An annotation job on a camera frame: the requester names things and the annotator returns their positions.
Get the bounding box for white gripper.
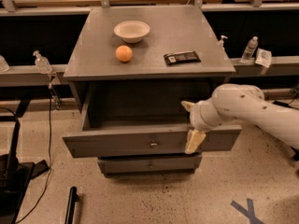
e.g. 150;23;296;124
181;99;224;154

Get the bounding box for grey top drawer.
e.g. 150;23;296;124
62;83;243;159

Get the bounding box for grey drawer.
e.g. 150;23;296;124
98;154;202;175
62;83;243;159

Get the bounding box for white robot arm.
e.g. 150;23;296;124
181;83;299;154

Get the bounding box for grey bottom drawer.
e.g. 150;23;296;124
98;154;202;175

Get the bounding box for grey drawer cabinet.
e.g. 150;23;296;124
63;5;236;177

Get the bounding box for black snack bar packet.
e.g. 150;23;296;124
164;51;201;65

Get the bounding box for black power adapter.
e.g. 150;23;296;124
273;101;291;108

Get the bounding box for small pump bottle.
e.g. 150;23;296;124
218;35;228;50

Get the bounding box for white paper packet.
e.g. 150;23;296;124
255;49;272;68

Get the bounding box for orange fruit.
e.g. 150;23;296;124
115;46;133;63

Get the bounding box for clear water bottle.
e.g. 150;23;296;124
240;36;258;63

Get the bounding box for white ceramic bowl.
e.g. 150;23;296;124
114;21;150;43

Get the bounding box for black bar on floor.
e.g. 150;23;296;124
64;187;78;224

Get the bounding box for clear sanitizer pump bottle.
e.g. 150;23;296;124
33;50;52;74

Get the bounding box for black stand base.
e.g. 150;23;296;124
0;108;50;224

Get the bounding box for black cable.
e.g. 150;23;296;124
15;83;54;224

